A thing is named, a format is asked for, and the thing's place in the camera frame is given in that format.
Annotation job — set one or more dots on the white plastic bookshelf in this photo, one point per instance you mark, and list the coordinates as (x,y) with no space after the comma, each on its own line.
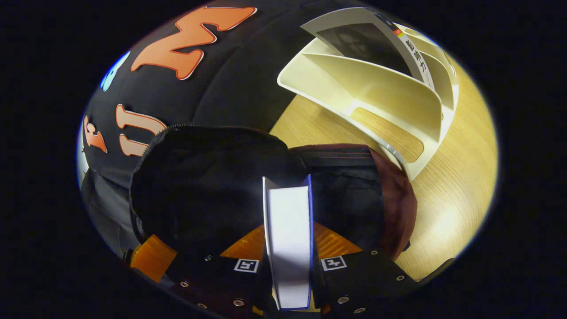
(381,88)

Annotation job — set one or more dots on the black backdrop cloth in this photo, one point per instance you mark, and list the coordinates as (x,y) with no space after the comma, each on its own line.
(239,84)

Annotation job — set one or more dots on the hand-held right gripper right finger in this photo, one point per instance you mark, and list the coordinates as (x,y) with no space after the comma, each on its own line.
(363,279)

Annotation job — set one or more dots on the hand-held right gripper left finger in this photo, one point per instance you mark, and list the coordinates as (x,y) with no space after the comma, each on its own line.
(212,279)

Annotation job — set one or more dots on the blue spine book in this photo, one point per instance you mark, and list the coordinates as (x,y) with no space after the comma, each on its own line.
(290,239)

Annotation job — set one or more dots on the white spine book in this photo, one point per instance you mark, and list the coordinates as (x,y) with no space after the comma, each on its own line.
(354,40)

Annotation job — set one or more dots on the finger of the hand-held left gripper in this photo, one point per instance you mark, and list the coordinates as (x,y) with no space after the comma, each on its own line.
(153,257)

